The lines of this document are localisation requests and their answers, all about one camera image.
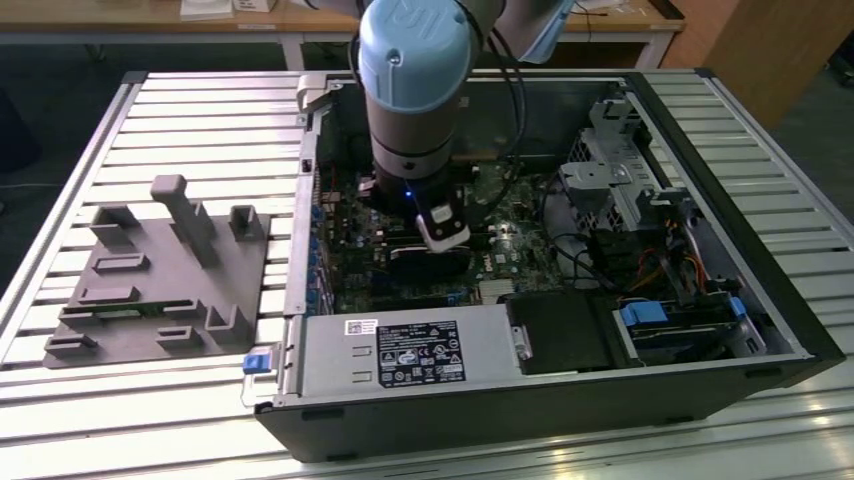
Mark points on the green RAM stick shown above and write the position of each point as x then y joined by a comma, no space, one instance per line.
127,311

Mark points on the pale blue teach pendant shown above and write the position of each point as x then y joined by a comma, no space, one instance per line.
552,35

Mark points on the green motherboard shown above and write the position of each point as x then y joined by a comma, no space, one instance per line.
527,260

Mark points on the white box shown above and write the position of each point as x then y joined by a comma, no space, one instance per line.
256,5
207,10

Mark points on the grey plastic case latch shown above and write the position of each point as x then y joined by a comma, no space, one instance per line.
308,92

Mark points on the silver metal drive cage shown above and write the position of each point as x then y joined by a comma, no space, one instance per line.
590,175

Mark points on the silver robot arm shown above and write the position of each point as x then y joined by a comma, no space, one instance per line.
414,140

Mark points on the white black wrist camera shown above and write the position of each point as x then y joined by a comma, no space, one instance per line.
442,227

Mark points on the silver chipset heatsink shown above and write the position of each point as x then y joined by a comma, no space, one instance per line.
496,291

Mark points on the blue plastic latch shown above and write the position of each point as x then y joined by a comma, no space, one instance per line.
259,363

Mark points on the black silver PC case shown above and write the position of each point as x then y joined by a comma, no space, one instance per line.
467,425

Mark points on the wooden cabinet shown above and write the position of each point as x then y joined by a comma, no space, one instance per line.
767,60

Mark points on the blue disk carrier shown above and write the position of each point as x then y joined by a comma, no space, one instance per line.
643,315

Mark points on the grey power supply unit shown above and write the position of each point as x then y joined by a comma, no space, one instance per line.
320,350

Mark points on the black plastic duct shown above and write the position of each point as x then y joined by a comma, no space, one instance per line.
560,330

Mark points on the small blue plastic clip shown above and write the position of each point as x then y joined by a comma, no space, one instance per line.
735,307

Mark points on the grey parts rack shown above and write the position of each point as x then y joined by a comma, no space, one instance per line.
167,285

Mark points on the black graphics card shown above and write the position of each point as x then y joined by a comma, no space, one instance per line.
427,265

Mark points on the wooden desk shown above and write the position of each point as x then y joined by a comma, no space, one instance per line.
120,25

